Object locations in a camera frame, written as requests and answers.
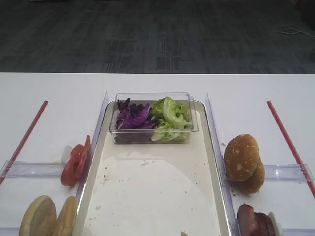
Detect pale bottom bun slice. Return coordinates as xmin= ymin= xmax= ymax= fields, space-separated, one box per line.
xmin=19 ymin=195 xmax=57 ymax=236

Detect pale bun slice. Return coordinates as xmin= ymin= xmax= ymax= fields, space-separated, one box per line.
xmin=19 ymin=195 xmax=57 ymax=236
xmin=52 ymin=196 xmax=77 ymax=236

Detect green lettuce leaves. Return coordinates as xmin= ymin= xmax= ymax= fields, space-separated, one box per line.
xmin=151 ymin=96 xmax=193 ymax=143

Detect middle red tomato slice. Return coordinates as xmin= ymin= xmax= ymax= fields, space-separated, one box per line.
xmin=75 ymin=149 xmax=88 ymax=179

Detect red tomato slice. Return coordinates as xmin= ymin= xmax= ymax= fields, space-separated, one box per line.
xmin=75 ymin=149 xmax=88 ymax=179
xmin=61 ymin=144 xmax=84 ymax=187

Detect white tomato pusher block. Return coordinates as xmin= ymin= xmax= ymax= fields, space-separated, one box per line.
xmin=53 ymin=146 xmax=73 ymax=166

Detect front red tomato slice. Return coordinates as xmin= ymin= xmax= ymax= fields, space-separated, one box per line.
xmin=61 ymin=144 xmax=84 ymax=187

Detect front brown meat patty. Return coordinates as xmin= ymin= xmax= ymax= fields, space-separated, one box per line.
xmin=237 ymin=204 xmax=258 ymax=236

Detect rear dark meat patty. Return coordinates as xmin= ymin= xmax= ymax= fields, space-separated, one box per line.
xmin=254 ymin=212 xmax=276 ymax=236

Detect clear plastic salad container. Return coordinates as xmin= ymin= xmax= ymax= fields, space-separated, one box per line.
xmin=109 ymin=92 xmax=199 ymax=144

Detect purple cabbage leaves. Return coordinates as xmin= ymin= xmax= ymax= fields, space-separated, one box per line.
xmin=116 ymin=98 xmax=159 ymax=130

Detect right clear long divider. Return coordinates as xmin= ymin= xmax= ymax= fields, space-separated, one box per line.
xmin=205 ymin=93 xmax=240 ymax=236

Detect white rectangular metal tray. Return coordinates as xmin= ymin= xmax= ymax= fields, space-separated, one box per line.
xmin=73 ymin=102 xmax=229 ymax=236

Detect front browned top bun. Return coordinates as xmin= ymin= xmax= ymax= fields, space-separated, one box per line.
xmin=224 ymin=134 xmax=259 ymax=181

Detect browned bun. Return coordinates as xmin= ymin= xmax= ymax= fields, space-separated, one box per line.
xmin=224 ymin=134 xmax=259 ymax=181
xmin=236 ymin=159 xmax=265 ymax=194

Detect rear browned top bun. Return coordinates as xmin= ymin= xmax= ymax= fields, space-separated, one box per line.
xmin=236 ymin=159 xmax=265 ymax=194

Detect right upper clear crossbar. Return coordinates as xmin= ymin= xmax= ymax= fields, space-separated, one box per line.
xmin=264 ymin=164 xmax=314 ymax=182

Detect clear crossbar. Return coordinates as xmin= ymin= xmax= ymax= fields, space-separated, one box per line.
xmin=0 ymin=161 xmax=63 ymax=178
xmin=283 ymin=229 xmax=315 ymax=236
xmin=264 ymin=164 xmax=314 ymax=182

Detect left upper clear crossbar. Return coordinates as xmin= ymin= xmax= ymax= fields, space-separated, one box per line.
xmin=0 ymin=161 xmax=63 ymax=178

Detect white patty pusher block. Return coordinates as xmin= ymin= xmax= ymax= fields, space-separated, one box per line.
xmin=268 ymin=211 xmax=284 ymax=236

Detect right lower clear crossbar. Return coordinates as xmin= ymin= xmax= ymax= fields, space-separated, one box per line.
xmin=283 ymin=229 xmax=315 ymax=236

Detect right red strip rail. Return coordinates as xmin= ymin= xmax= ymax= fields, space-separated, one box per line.
xmin=266 ymin=100 xmax=315 ymax=196

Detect red strip rail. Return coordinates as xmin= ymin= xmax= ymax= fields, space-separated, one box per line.
xmin=266 ymin=100 xmax=315 ymax=196
xmin=0 ymin=100 xmax=49 ymax=184

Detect left red strip rail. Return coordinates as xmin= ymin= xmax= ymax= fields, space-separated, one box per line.
xmin=0 ymin=100 xmax=49 ymax=184

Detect white cable on floor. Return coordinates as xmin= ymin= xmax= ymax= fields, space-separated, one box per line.
xmin=276 ymin=24 xmax=315 ymax=39

